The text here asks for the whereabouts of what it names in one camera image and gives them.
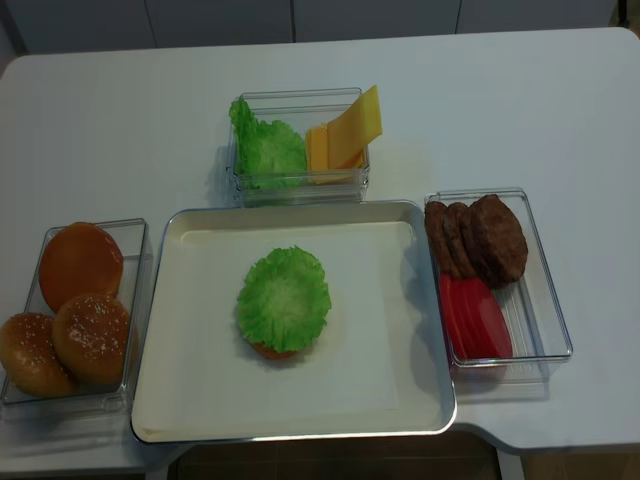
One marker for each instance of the flat yellow cheese slices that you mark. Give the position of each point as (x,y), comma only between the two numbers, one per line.
(318,160)

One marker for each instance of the green lettuce leaf on bun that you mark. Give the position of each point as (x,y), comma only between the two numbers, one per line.
(284,301)

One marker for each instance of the clear box lettuce and cheese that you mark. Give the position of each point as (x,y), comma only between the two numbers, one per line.
(299,111)

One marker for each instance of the green lettuce in box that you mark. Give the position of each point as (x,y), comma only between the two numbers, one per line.
(271,155)

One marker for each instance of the leaning yellow cheese slice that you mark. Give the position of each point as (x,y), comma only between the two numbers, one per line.
(350,133)

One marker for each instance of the silver metal tray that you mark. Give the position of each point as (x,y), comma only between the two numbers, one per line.
(300,400)

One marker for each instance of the back brown meat patty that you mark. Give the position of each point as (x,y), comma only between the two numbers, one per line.
(434,216)

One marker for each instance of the brown meat patty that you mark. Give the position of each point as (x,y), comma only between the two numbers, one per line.
(500,238)
(455,240)
(434,216)

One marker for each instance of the bottom bun on tray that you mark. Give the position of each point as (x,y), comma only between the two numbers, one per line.
(270,353)

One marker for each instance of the white tray liner paper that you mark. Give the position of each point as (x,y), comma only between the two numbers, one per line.
(350,380)

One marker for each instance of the middle brown meat patty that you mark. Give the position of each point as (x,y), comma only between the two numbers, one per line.
(455,240)

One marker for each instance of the red tomato slices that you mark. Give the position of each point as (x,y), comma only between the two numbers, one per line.
(473,319)

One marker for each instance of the front brown meat patty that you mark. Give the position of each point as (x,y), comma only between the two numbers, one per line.
(500,238)

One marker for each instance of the clear box patties and tomato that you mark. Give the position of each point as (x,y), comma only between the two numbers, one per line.
(530,306)

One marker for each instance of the smooth brown bun half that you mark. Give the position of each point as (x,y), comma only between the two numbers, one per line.
(80,259)

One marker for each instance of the right sesame bun top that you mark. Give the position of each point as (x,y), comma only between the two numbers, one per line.
(90,336)

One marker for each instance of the sesame bun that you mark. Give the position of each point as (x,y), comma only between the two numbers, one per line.
(29,357)
(90,336)

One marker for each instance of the clear box with buns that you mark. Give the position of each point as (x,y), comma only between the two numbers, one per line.
(132,238)

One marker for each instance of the left sesame bun top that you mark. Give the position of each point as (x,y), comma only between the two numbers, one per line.
(29,357)

